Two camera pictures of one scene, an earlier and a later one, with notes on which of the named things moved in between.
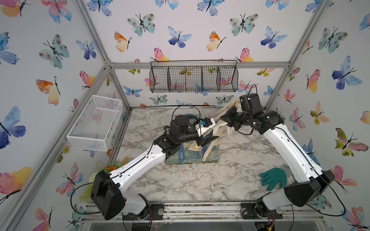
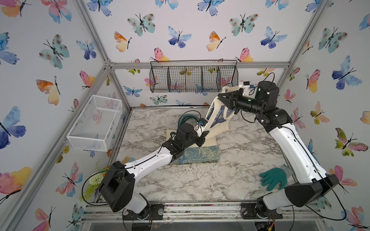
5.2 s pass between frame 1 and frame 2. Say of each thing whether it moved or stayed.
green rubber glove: stayed
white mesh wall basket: stayed
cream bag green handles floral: stayed
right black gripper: moved
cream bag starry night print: moved
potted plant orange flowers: stayed
